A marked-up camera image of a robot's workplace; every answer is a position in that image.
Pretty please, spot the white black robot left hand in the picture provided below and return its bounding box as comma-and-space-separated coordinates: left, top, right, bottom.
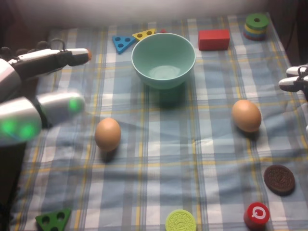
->
0, 38, 91, 146

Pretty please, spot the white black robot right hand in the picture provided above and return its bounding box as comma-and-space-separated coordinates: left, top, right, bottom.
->
278, 64, 308, 97

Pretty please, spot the brown egg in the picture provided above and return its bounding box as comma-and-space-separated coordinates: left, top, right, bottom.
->
94, 117, 122, 152
231, 99, 262, 133

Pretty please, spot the teal bowl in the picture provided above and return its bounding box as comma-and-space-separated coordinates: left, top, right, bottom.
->
131, 33, 196, 90

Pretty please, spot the blue triangle block with holes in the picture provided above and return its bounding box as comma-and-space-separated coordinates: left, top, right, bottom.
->
112, 35, 137, 55

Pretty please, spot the red rectangular block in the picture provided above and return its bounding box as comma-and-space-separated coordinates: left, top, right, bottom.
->
198, 29, 231, 51

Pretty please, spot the brown sandwich cookie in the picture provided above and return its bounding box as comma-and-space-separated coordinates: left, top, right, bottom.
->
263, 165, 296, 196

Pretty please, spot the yellow triangle block with holes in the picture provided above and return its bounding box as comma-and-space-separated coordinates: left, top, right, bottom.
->
132, 28, 156, 41

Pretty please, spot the red cylinder with white logo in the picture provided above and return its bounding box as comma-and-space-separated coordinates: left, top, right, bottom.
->
243, 202, 270, 229

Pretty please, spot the blue plaid cloth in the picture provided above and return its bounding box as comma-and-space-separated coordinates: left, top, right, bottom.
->
9, 15, 308, 231

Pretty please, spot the green triangle block with holes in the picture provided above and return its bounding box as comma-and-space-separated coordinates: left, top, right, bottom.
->
35, 208, 72, 231

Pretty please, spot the green sandwich cookie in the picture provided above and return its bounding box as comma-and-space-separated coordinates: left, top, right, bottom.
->
165, 209, 197, 231

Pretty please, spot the red stacking ring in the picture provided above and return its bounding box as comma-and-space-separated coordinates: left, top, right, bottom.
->
243, 32, 267, 42

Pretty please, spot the blue stacking ring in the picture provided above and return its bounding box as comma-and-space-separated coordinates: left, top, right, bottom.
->
243, 29, 267, 38

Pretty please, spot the green stacking ring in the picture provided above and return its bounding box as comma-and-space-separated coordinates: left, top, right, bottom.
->
245, 13, 270, 30

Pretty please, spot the yellow stacking ring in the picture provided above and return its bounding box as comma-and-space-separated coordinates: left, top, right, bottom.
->
244, 24, 267, 34

